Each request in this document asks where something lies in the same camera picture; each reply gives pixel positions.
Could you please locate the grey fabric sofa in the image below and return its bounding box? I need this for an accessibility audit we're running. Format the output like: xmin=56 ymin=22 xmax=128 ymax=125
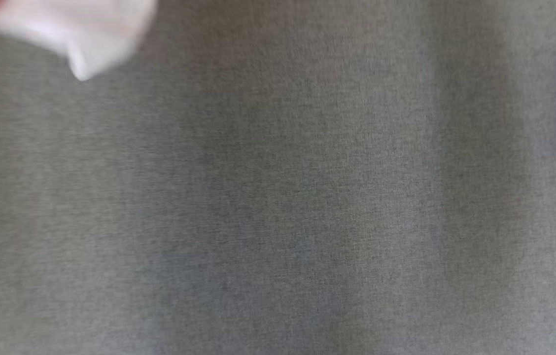
xmin=0 ymin=0 xmax=556 ymax=355

